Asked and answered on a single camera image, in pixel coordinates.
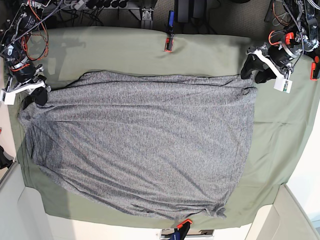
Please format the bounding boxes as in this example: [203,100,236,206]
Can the right orange black clamp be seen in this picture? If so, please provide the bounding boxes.
[310,56,320,81]

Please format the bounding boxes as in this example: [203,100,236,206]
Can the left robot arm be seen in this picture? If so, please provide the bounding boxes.
[240,0,320,86]

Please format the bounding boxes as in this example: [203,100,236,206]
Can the right black power adapter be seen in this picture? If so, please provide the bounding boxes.
[191,0,207,19]

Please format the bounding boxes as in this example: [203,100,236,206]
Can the grey metal table bracket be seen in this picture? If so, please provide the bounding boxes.
[140,8,154,30]

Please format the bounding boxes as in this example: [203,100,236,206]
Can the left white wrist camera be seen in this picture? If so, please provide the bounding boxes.
[273,77,293,94]

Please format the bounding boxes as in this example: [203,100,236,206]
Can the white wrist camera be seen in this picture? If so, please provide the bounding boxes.
[273,77,293,94]
[0,88,16,105]

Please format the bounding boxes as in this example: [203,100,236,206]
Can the grey heathered T-shirt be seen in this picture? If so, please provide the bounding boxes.
[18,71,258,220]

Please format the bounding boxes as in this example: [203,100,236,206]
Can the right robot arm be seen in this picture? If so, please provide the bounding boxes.
[0,0,63,106]

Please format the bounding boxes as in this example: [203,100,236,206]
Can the olive green table cloth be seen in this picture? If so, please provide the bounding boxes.
[8,27,320,230]

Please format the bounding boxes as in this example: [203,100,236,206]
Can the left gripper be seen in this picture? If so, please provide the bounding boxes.
[240,42,304,84]

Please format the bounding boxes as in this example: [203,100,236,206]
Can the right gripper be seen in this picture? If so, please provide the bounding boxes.
[5,60,48,110]

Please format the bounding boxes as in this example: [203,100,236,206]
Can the white power strip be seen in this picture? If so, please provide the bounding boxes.
[63,0,86,11]

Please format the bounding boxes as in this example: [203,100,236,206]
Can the bottom orange black clamp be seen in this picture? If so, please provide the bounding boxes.
[169,218,193,240]

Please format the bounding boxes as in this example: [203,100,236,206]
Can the left edge black clamp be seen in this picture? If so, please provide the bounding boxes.
[0,146,13,170]

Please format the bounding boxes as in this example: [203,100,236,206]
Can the top centre orange black clamp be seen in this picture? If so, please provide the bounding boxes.
[164,10,175,53]

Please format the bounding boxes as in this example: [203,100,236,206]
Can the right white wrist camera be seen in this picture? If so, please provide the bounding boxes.
[0,88,16,105]

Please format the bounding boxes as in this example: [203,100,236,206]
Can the orange black clamp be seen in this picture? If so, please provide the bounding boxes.
[164,10,175,53]
[169,218,193,240]
[310,56,320,81]

